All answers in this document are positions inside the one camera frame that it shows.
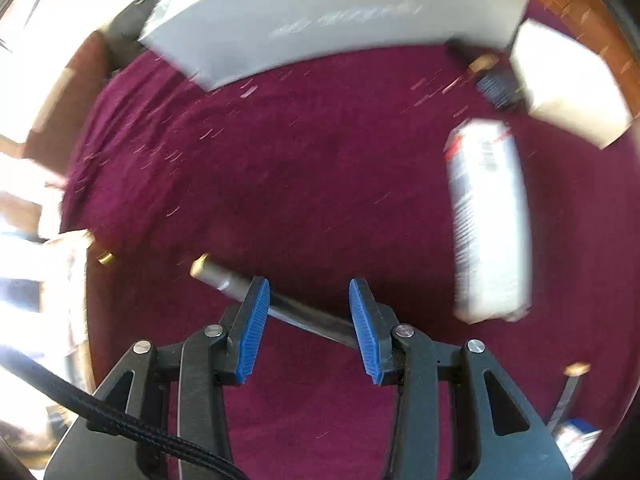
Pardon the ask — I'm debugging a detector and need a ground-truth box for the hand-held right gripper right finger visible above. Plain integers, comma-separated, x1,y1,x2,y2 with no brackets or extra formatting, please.
347,277,572,480

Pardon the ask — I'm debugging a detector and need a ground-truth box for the dark marker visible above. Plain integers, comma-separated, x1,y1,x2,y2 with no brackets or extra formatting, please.
447,40,523,111

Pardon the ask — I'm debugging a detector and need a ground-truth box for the large white box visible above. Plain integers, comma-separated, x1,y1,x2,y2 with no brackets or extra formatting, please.
138,0,537,92

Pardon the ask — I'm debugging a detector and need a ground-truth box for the plain white box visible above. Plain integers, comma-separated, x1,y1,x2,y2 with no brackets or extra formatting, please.
509,19,635,150

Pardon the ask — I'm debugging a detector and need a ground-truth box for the black braided cable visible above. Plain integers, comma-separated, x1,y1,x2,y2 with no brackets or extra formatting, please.
0,347,248,480

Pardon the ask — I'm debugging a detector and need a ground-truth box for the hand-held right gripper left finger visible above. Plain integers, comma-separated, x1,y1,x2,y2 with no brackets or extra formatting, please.
50,275,272,480

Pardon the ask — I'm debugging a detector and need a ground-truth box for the long white medicine box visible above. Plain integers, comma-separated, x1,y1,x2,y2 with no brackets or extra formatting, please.
444,119,532,324

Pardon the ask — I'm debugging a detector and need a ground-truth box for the black marker with tan cap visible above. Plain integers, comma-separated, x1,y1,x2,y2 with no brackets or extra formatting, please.
546,361,592,433

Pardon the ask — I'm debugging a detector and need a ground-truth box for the maroon velvet tablecloth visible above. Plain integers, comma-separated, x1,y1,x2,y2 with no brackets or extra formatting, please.
60,0,631,480

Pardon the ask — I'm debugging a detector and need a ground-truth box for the blue and white box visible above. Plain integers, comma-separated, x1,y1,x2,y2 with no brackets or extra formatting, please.
552,417,604,467

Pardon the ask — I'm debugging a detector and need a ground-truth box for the reddish brown upholstered chair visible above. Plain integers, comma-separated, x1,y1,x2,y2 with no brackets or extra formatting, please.
22,30,118,171

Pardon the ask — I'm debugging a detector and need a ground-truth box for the black object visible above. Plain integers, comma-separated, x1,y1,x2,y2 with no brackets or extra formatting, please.
102,0,193,73

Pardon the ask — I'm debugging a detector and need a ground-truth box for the black marker with cream cap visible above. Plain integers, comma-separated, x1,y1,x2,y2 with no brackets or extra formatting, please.
190,254,362,350

